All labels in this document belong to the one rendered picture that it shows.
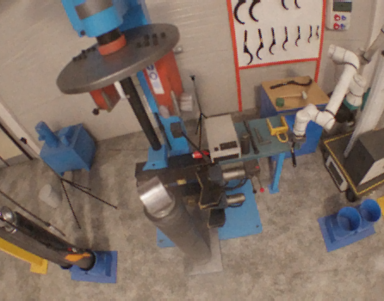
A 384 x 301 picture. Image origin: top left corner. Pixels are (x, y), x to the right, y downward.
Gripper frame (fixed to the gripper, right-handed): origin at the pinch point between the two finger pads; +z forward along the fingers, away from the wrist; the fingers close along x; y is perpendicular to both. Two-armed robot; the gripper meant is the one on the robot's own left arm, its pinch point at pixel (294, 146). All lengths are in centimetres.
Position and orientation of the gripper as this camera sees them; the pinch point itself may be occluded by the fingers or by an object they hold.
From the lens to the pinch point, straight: 172.8
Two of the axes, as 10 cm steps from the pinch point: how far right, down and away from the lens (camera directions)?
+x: 9.7, 0.1, -2.6
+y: -1.7, 7.8, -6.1
